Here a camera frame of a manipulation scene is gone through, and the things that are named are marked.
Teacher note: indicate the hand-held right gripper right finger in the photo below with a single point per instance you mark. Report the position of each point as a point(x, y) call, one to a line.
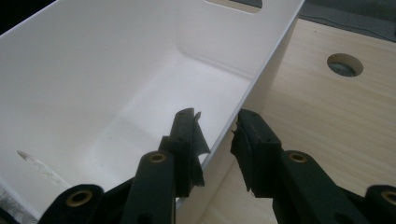
point(277, 177)

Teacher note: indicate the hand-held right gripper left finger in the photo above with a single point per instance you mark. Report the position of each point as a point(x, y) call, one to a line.
point(154, 186)

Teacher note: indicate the white plastic storage bin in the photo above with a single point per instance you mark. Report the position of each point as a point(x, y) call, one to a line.
point(93, 77)

